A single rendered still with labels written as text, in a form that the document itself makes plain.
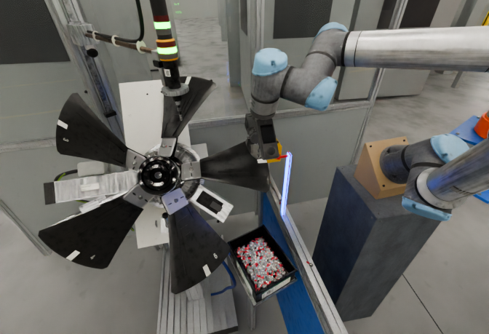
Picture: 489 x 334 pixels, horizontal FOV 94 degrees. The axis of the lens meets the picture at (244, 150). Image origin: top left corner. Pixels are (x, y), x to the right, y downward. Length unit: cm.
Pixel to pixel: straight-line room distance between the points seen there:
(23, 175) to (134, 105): 103
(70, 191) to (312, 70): 87
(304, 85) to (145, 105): 74
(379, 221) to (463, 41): 62
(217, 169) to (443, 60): 61
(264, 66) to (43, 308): 207
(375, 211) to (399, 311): 111
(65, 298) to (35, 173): 87
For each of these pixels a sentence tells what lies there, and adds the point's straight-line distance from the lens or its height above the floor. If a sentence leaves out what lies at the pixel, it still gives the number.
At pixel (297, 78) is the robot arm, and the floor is 151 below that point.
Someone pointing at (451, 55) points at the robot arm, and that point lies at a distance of 58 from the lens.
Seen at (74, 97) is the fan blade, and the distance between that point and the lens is 85.
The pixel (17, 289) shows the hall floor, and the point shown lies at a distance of 244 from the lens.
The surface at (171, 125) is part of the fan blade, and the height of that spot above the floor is 131.
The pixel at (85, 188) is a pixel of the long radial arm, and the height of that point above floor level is 112.
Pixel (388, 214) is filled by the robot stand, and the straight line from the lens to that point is 100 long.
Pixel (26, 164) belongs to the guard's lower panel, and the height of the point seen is 86.
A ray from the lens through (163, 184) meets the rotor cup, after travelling 73.
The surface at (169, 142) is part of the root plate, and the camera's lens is 78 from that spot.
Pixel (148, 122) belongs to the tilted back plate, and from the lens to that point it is 105.
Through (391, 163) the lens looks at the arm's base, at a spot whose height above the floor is 115.
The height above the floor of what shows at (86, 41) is 153.
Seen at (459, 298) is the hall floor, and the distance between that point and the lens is 226.
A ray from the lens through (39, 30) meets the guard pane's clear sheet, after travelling 149.
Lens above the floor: 167
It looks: 35 degrees down
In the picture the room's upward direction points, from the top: 1 degrees counter-clockwise
